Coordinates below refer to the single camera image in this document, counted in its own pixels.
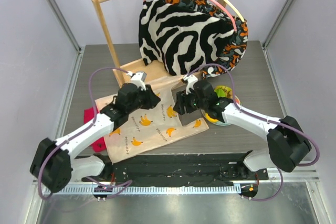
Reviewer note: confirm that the wooden clothes rack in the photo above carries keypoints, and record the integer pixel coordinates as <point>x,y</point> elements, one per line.
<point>115,32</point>

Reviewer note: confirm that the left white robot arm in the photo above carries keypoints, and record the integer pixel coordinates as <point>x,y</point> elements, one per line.
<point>53,160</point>

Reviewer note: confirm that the zebra print garment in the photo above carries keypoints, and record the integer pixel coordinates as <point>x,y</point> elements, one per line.
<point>180,38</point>

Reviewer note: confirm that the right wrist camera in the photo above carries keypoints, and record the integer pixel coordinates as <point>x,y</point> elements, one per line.
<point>189,80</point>

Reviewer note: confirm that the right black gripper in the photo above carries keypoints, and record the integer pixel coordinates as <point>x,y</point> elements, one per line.
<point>184,102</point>

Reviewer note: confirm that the fruit plate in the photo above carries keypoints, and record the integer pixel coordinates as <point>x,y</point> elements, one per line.
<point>219,123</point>

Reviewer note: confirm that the yellow lemon left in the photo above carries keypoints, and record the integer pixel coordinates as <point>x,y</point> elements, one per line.
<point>214,121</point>

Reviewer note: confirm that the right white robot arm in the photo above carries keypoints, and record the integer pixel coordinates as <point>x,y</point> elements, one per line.
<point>286,143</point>

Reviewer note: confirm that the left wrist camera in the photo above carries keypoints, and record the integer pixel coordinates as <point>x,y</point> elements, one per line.
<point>138,78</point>

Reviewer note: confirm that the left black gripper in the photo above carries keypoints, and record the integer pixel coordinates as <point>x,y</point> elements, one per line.
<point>152,99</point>

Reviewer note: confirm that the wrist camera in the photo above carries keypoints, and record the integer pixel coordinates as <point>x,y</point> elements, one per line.
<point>138,78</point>
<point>189,80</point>

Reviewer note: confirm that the brown longan bunch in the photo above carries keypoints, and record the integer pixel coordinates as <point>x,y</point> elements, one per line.
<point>229,93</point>

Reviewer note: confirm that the orange camouflage garment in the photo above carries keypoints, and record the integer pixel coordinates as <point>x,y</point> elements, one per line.
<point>235,45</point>

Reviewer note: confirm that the banana print plastic bag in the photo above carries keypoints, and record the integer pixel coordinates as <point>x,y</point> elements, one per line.
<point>146,130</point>

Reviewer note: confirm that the slotted cable duct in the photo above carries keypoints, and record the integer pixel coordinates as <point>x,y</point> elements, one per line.
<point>93,189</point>

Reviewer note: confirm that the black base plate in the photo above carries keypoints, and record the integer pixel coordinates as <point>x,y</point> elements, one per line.
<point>178,170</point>

